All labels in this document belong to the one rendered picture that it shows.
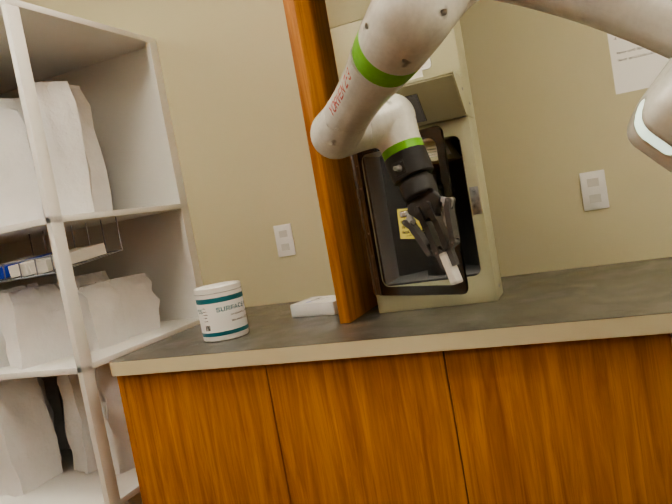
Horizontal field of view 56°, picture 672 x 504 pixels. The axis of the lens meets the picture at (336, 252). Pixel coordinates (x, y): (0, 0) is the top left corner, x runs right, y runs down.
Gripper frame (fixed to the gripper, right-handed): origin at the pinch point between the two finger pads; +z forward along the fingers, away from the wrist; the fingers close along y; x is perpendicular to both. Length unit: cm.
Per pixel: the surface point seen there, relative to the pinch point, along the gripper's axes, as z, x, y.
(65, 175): -76, -8, -113
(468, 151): -27.1, 29.5, 0.8
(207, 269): -39, 42, -120
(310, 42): -70, 15, -22
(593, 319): 19.7, 9.6, 19.6
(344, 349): 7.8, -5.0, -30.5
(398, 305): 1.7, 24.9, -32.5
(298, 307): -9, 22, -65
